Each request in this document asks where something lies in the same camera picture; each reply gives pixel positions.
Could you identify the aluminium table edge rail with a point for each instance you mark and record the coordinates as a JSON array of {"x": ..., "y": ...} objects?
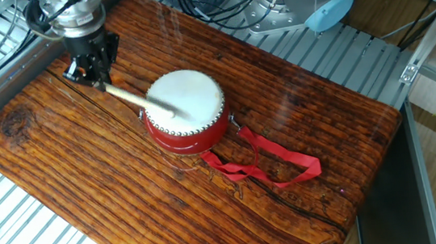
[{"x": 425, "y": 181}]

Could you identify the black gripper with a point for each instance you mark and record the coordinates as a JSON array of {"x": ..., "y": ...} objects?
[{"x": 86, "y": 50}]

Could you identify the wooden drumstick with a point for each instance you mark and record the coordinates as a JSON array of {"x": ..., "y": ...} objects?
[{"x": 138, "y": 101}]

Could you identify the glossy wood grain board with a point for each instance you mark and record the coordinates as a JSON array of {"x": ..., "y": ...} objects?
[{"x": 89, "y": 212}]

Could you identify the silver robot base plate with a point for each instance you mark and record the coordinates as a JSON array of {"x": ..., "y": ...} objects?
[{"x": 259, "y": 16}]

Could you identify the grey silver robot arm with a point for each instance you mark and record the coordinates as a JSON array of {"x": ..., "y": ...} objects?
[{"x": 77, "y": 21}]

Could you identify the red drum with white skin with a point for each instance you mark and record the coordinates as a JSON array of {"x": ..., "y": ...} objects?
[{"x": 199, "y": 140}]

